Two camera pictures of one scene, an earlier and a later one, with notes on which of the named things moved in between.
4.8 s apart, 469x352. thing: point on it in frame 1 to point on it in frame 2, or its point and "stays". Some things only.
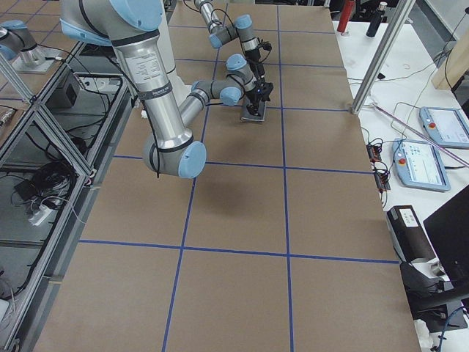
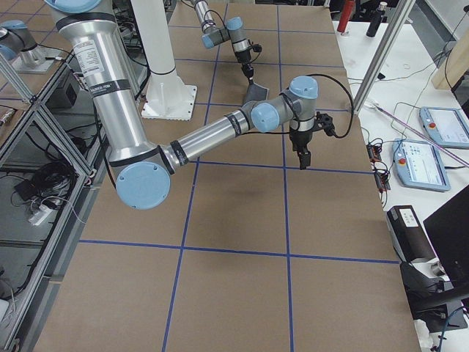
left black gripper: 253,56 to 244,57
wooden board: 453,66 stays
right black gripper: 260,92 to 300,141
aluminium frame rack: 59,150 stays
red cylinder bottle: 346,15 stays
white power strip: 40,215 stays
